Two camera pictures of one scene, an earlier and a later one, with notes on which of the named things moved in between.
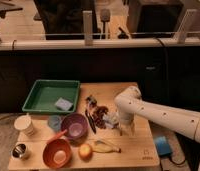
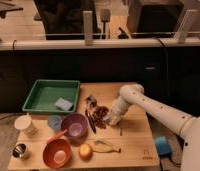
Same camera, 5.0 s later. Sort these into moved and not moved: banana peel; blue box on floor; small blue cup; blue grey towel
Moved: blue grey towel
Not moved: blue box on floor; small blue cup; banana peel
